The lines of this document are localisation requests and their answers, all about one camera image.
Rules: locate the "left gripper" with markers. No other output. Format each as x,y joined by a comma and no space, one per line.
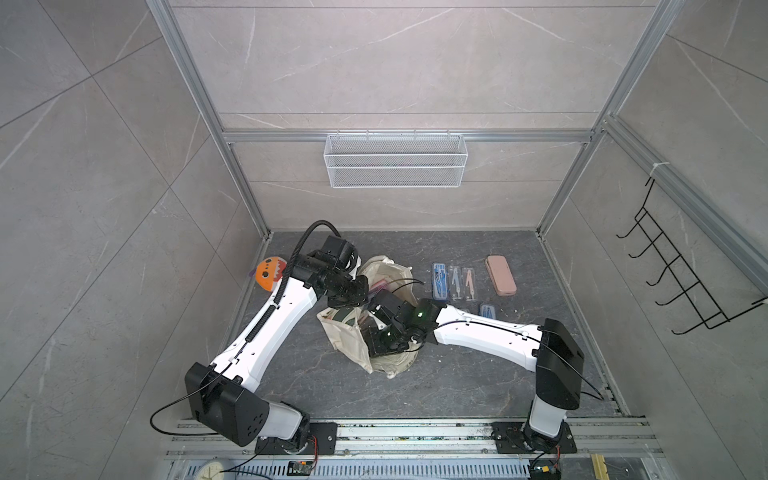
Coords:
362,294

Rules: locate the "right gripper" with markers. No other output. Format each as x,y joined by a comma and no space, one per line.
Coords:
372,338

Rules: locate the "floral canvas tote bag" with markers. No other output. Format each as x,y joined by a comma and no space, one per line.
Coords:
348,329

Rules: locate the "blue box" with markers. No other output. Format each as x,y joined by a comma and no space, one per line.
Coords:
487,311

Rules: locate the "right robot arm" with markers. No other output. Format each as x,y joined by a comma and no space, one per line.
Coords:
548,350

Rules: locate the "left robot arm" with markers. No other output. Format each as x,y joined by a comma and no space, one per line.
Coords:
222,395

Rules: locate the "orange shark plush toy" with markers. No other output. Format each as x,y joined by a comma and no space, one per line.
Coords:
268,272

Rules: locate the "pink glasses case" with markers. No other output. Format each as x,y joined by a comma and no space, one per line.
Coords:
501,275

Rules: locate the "white round clock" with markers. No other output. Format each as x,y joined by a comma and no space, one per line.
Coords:
212,470

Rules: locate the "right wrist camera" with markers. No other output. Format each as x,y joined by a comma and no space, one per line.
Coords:
388,308

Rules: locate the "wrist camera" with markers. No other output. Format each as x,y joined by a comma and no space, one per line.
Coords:
339,253
388,308

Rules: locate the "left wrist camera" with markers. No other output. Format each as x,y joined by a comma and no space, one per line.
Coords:
339,253

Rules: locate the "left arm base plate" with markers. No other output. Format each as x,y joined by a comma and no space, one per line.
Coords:
313,438

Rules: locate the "white wire mesh basket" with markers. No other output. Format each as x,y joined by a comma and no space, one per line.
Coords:
400,160

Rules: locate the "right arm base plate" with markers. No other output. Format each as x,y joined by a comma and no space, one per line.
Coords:
531,438

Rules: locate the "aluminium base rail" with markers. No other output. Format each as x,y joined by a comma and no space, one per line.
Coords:
475,437

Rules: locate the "black wire hook rack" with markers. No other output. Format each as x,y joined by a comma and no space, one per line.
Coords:
709,313

